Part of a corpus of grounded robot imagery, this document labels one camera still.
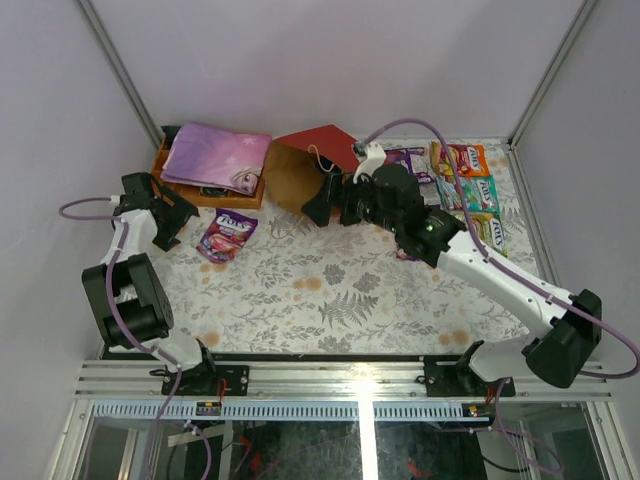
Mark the aluminium front rail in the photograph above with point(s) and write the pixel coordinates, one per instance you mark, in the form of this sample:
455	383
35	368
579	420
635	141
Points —
317	380

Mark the right aluminium frame post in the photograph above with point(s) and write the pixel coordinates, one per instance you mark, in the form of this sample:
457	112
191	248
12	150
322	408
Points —
566	46

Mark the red brown paper bag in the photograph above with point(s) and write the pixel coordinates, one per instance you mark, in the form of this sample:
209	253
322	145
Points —
290	171

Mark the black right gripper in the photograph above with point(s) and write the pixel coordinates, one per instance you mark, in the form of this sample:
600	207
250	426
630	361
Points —
319	208

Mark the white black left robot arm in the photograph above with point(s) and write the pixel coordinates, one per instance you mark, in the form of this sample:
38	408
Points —
125	294

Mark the green yellow candy bag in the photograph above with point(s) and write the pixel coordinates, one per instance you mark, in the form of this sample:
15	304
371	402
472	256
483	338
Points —
488	227

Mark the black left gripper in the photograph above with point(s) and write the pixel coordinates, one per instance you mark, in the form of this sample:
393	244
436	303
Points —
167	215

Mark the green blue snack packet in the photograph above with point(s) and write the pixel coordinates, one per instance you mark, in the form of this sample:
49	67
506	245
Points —
326	166

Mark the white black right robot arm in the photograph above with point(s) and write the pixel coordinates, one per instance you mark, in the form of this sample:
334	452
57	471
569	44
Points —
560	339

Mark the aluminium frame post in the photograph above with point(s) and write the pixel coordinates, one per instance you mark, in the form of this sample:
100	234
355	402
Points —
566	46
96	26

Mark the pink purple folded cloth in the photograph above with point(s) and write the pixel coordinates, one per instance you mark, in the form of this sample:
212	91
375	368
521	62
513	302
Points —
205	156

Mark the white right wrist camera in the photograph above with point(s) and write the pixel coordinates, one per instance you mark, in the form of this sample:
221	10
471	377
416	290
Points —
370	156

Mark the purple Fox's berries candy bag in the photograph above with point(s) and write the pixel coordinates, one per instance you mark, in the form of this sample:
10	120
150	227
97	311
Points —
226	235

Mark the wooden tray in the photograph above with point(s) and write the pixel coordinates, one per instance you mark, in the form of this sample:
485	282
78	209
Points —
197	196

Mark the teal Fox's mint candy bag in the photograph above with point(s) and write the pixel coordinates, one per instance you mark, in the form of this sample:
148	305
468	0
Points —
480	194

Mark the left aluminium frame post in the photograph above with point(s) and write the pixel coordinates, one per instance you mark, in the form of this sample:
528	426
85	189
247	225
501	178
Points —
96	26

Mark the orange Fox's fruits candy bag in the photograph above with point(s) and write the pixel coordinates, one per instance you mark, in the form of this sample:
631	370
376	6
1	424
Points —
470	159

